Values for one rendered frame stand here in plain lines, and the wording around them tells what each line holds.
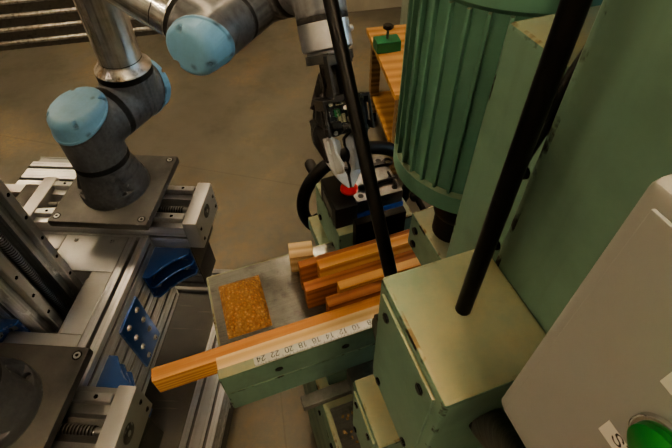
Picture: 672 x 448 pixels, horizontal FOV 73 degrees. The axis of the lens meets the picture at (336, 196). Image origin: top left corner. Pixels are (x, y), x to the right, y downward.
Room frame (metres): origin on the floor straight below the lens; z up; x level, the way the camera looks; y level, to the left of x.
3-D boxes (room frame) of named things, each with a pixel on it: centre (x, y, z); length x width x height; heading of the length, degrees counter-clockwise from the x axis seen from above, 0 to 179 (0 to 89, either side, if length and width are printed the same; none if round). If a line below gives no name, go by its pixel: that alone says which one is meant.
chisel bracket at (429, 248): (0.37, -0.16, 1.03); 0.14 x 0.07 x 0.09; 18
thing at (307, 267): (0.45, -0.06, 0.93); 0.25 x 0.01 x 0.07; 108
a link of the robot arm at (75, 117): (0.75, 0.51, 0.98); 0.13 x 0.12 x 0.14; 154
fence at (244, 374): (0.34, -0.12, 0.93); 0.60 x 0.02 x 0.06; 108
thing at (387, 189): (0.56, -0.04, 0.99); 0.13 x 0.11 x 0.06; 108
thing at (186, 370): (0.35, -0.02, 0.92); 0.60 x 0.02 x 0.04; 108
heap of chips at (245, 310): (0.38, 0.15, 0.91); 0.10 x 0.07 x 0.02; 18
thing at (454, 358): (0.14, -0.08, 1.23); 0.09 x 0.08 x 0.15; 18
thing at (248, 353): (0.36, -0.11, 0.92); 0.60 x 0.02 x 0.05; 108
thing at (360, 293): (0.38, -0.07, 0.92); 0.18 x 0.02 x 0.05; 108
